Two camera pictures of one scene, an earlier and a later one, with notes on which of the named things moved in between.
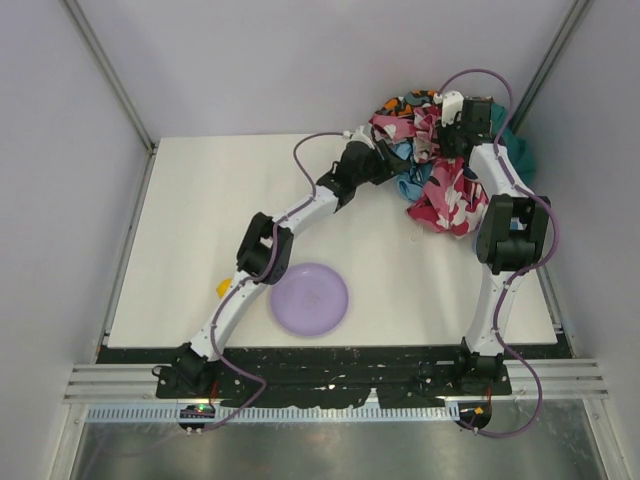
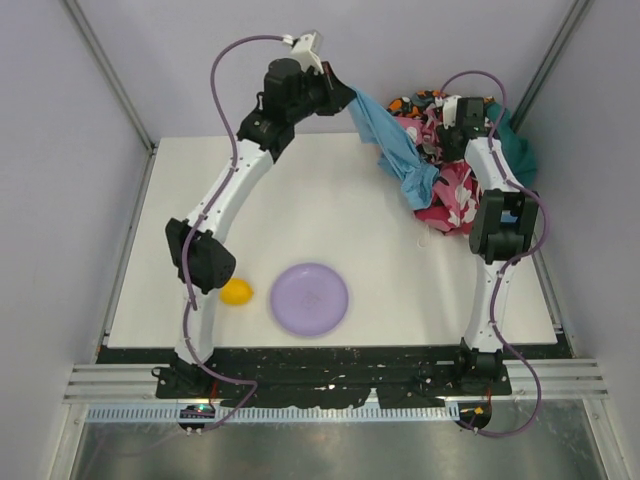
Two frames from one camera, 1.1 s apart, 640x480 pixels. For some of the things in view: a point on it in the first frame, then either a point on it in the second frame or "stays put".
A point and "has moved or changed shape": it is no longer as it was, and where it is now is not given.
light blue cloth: x=412 y=184 has moved or changed shape
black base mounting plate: x=329 y=377 stays put
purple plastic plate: x=310 y=299 stays put
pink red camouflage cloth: x=449 y=201 has moved or changed shape
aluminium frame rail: x=562 y=379 stays put
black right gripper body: x=451 y=141 stays put
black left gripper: x=388 y=163 -> x=330 y=92
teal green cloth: x=514 y=145 stays put
